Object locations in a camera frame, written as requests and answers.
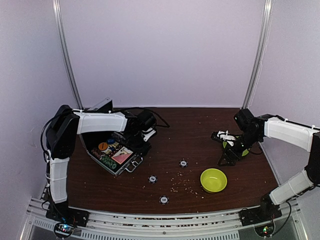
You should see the left frame post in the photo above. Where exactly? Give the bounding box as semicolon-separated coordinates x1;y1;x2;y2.
52;0;84;109

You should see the blue small blind button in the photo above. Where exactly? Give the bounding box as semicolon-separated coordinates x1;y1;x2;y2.
106;138;116;145

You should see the right frame post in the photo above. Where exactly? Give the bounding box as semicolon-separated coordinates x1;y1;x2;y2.
241;0;274;109

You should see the green bowl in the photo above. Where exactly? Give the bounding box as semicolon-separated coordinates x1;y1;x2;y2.
200;168;228;194

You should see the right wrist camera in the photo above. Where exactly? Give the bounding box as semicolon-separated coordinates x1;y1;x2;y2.
211;130;236;147

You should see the aluminium poker case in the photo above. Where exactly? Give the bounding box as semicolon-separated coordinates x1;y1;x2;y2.
77;98;147;176

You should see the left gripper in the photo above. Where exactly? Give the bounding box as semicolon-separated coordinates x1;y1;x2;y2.
125;130;152;157

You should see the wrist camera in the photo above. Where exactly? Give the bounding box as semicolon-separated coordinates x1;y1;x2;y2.
142;127;157;142
211;130;236;147

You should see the orange big blind button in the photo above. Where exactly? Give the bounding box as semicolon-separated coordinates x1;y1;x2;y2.
98;142;109;152

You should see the green plate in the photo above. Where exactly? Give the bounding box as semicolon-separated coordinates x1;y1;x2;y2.
222;141;249;157

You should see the pink playing card deck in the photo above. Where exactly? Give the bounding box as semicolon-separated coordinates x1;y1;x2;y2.
111;147;133;165

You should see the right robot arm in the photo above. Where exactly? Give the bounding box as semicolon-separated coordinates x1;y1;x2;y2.
211;108;320;221

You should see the purple 500 chip front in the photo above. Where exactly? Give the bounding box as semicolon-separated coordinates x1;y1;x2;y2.
159;195;169;205

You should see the purple 500 chip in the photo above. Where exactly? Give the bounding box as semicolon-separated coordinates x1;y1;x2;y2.
159;195;169;205
179;159;188;168
148;175;158;184

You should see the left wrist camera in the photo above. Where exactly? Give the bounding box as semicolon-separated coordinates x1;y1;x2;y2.
142;127;157;142

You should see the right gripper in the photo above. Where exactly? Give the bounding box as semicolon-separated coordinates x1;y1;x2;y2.
218;130;262;167

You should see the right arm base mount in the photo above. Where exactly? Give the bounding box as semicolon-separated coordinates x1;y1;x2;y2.
239;196;282;238

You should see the frame post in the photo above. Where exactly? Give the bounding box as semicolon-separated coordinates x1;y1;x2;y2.
241;0;274;109
52;0;84;109

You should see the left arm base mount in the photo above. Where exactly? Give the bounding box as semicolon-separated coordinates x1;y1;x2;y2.
45;200;90;239

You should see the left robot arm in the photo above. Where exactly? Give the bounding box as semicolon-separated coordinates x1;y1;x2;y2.
40;105;170;222

